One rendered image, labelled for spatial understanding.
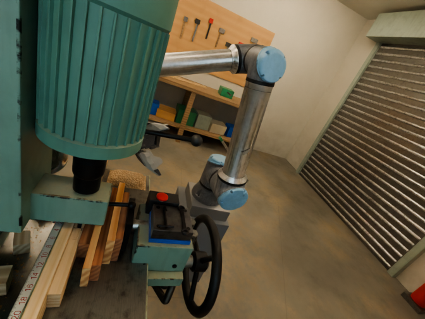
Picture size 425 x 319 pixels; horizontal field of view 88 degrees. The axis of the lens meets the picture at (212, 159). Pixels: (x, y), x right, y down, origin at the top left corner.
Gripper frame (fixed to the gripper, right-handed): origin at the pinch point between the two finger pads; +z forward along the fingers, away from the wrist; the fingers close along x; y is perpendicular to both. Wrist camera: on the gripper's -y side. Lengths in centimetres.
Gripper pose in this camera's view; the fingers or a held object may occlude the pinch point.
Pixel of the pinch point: (162, 154)
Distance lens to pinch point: 62.3
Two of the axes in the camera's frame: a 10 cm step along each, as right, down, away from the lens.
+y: 5.7, -2.5, 7.8
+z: 7.8, 4.5, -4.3
